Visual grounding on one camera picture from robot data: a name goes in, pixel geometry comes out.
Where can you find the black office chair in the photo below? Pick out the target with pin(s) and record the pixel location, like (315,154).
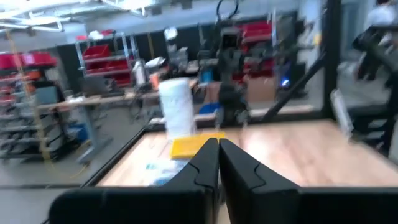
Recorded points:
(377,53)

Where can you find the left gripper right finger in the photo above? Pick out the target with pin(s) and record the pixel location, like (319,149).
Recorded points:
(242,177)

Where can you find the white wipes canister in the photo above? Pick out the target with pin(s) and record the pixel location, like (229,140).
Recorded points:
(177,105)

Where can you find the yellow plastic bin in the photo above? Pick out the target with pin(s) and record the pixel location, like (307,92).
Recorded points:
(189,146)

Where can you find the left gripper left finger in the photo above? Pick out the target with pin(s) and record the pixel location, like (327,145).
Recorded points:
(199,177)

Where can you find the large blue storage bin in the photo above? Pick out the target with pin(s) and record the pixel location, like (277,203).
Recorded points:
(210,109)

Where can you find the wooden workbench grey legs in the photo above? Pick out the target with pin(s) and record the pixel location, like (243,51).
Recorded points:
(93,101)

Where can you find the person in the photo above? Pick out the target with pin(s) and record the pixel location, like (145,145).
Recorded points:
(384,14)

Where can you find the blue toothbrush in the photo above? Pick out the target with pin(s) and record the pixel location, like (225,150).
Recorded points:
(161,172)

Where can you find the metal rack with red bins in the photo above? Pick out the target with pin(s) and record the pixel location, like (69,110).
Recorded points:
(99,59)

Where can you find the brown cardboard box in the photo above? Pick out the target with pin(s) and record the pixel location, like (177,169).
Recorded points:
(261,89)

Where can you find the dark rack with red bins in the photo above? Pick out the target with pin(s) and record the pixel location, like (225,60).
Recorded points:
(258,34)

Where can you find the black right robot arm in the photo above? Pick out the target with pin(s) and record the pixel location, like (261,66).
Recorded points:
(231,93)

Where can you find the grey shelf with red bins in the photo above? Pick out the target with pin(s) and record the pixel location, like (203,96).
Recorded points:
(18,93)

